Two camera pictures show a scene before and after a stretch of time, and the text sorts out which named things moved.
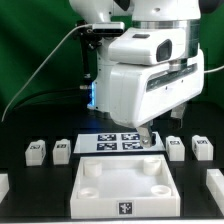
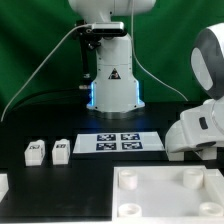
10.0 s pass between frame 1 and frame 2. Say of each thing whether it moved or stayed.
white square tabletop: moved
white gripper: moved
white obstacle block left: stayed
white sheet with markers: stayed
